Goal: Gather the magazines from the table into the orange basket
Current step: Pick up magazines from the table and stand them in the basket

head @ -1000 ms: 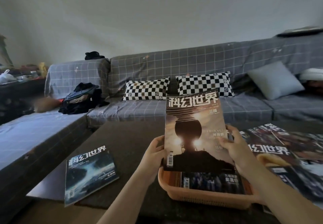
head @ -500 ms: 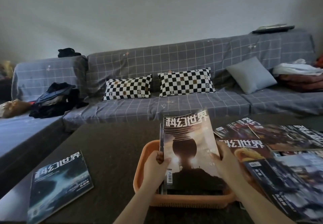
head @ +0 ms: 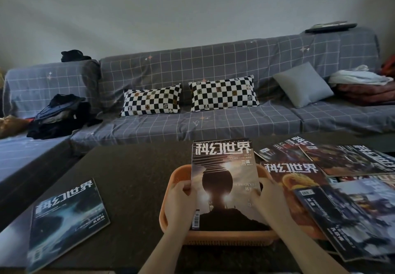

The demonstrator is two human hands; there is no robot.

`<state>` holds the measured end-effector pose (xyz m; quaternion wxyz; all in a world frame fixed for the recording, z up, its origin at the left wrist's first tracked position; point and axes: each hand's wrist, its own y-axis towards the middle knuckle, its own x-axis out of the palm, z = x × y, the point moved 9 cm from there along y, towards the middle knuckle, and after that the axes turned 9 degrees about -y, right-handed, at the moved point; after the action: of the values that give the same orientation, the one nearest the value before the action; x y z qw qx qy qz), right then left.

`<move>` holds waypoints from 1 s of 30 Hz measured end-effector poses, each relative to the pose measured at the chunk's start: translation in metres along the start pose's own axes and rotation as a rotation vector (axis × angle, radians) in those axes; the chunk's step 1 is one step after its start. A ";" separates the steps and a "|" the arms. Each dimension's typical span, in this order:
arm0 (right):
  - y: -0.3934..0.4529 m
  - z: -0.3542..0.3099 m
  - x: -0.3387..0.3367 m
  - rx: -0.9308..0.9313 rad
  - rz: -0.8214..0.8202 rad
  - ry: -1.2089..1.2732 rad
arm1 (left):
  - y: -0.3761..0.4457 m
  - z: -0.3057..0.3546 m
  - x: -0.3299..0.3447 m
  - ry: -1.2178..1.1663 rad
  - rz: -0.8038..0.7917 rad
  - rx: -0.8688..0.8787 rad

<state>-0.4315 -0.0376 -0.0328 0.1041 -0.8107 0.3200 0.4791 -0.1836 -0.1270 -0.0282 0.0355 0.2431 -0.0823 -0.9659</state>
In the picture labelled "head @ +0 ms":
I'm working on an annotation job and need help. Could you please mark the person's right hand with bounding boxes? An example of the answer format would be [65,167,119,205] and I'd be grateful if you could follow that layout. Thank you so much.
[248,176,292,230]

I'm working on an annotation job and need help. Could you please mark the person's left hand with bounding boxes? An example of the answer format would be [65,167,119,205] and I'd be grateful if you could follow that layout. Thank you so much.
[165,179,198,237]

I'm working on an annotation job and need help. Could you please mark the golden dragon cover magazine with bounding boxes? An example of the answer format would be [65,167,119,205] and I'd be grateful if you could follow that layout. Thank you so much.
[260,161,329,240]

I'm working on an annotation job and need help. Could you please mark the dark silhouette cover magazine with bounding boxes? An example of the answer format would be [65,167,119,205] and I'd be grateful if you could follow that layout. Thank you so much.
[191,139,272,232]

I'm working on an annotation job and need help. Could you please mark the orange plastic basket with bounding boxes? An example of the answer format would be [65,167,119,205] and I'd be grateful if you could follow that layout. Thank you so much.
[159,164,280,246]

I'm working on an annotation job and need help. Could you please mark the pile of assorted magazines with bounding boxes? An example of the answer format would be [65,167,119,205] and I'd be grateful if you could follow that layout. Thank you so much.
[253,134,395,262]

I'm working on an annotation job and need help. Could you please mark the dark blue storm cover magazine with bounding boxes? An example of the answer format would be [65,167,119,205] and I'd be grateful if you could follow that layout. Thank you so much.
[26,178,111,273]

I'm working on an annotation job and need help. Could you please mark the person's left forearm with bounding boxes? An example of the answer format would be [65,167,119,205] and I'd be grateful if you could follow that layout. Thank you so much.
[139,230,189,274]

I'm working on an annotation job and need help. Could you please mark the person's right forearm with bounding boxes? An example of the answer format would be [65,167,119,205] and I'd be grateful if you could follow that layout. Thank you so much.
[274,218,349,274]

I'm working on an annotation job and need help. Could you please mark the black white checkered pillow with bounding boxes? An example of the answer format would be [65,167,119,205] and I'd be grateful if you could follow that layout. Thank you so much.
[188,74,260,113]
[120,83,183,118]

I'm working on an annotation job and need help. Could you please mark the plain grey cushion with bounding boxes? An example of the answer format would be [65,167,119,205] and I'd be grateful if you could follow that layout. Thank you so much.
[273,61,335,109]

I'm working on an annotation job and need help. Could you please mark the dark red folded blanket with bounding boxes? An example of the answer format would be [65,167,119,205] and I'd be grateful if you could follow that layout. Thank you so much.
[336,80,395,106]

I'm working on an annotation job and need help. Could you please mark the heap of dark clothes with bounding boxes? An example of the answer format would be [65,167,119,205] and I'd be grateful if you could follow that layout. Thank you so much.
[27,94,103,140]

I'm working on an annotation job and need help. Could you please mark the white folded cloth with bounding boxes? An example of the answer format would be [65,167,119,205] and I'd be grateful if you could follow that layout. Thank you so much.
[328,64,394,87]

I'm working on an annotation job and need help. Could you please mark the grey plaid covered sofa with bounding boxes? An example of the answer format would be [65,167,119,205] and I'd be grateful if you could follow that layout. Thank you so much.
[0,27,395,231]

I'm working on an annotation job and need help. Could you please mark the orange red fabric item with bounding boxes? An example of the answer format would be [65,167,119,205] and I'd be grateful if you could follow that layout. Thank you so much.
[379,54,395,77]

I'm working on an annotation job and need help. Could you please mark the brown bag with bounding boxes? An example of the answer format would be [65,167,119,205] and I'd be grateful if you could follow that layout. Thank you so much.
[0,115,30,139]

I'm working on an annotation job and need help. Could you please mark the small black garment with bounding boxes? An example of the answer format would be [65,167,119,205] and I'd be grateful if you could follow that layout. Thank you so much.
[60,49,92,63]

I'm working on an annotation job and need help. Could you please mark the black flat tray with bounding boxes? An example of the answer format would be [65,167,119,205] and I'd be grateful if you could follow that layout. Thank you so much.
[304,21,358,34]

